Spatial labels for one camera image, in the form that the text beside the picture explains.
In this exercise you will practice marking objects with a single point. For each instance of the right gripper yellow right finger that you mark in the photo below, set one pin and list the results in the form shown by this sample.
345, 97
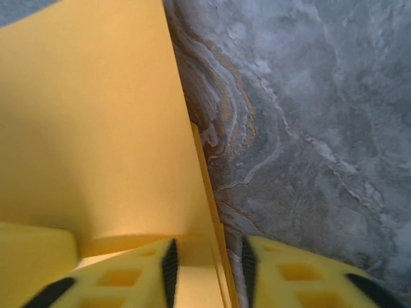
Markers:
305, 285

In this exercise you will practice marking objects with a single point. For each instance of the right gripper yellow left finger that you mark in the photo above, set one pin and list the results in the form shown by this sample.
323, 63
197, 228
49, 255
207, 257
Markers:
122, 279

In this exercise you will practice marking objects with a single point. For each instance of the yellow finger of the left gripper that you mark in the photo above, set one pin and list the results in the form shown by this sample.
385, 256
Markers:
32, 256

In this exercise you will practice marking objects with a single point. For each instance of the orange paper sheet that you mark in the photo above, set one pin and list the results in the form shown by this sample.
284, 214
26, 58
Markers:
96, 128

